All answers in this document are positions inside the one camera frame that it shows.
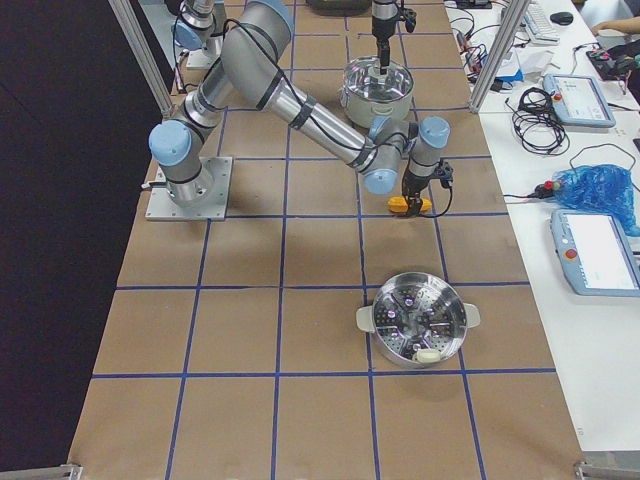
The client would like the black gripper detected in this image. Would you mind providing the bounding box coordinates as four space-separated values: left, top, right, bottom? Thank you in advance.
372 19 397 68
401 167 453 218

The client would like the yellow corn cob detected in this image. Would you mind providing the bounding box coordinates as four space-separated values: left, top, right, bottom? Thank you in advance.
387 196 432 215

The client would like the glass pot lid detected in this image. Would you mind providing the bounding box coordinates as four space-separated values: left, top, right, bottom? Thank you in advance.
343 56 414 103

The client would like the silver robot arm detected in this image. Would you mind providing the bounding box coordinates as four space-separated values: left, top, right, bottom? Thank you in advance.
371 0 400 74
148 1 453 220

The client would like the pale green electric pot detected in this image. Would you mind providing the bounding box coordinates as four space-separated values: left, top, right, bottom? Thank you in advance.
340 56 414 128

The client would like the steel steamer basket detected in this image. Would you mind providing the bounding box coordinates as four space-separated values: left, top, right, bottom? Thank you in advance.
356 272 481 369

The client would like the teach pendant tablet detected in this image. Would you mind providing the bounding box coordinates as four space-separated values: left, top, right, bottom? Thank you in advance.
542 74 616 128
550 209 639 297

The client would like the blue plastic bag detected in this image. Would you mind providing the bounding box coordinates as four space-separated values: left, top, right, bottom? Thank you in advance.
551 164 639 237

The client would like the aluminium frame post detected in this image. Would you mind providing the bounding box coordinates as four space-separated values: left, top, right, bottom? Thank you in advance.
469 0 530 113

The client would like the coiled black cable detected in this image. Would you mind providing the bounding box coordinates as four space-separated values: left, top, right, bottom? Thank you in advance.
504 86 568 154

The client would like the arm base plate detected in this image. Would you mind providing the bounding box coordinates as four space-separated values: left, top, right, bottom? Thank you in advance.
141 157 233 221
186 46 220 70

